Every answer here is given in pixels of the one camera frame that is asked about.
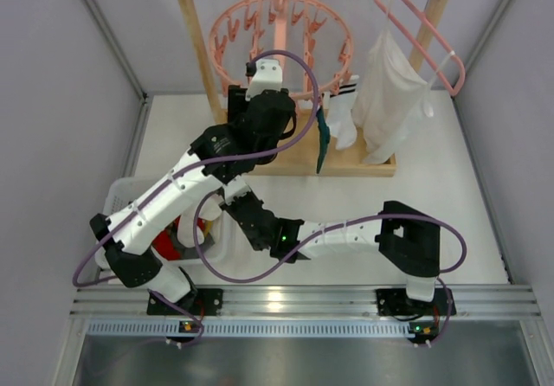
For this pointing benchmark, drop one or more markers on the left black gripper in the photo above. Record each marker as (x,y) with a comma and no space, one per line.
(235,99)

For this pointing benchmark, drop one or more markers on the dark green sock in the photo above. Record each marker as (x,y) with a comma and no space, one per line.
(324,138)

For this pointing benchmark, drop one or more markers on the white sock black stripes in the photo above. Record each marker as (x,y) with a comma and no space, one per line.
(339,117)

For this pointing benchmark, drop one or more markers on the pink round clip hanger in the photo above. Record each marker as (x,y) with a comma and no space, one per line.
(268,23)

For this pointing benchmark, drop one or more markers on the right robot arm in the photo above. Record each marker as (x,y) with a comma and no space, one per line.
(405,237)

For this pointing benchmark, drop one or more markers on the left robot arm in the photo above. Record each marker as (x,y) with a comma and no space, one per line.
(214,162)

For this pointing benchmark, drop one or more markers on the white garment on hanger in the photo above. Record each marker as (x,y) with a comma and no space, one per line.
(392,100)

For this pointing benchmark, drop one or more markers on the grey sock in basket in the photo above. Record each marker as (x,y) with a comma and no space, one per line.
(188,253)

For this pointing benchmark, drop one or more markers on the red sock in basket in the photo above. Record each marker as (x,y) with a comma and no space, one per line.
(164,245)

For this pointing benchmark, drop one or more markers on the white plastic basket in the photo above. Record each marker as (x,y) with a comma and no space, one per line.
(125,191)

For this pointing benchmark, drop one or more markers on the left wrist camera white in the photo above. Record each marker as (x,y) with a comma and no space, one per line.
(264,75)

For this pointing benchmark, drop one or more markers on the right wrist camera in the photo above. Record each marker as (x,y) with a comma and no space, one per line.
(235,188)

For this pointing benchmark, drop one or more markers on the aluminium mounting rail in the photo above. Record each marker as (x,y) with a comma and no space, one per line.
(291,312)

